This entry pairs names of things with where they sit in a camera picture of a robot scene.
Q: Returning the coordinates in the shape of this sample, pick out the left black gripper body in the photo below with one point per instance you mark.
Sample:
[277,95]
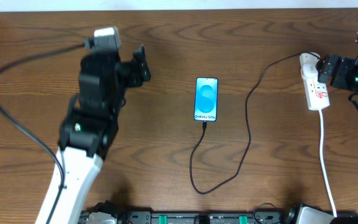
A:
[129,73]

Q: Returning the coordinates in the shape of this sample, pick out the blue Galaxy smartphone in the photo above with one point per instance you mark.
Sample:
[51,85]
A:
[206,99]

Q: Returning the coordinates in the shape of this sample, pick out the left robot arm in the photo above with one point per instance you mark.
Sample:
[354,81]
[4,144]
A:
[89,129]

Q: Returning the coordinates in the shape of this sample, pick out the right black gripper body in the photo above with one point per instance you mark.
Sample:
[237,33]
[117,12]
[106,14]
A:
[332,69]

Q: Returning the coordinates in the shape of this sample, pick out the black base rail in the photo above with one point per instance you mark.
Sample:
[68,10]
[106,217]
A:
[108,212]

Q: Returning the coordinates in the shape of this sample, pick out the white power strip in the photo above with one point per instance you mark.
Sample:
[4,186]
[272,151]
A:
[317,97]

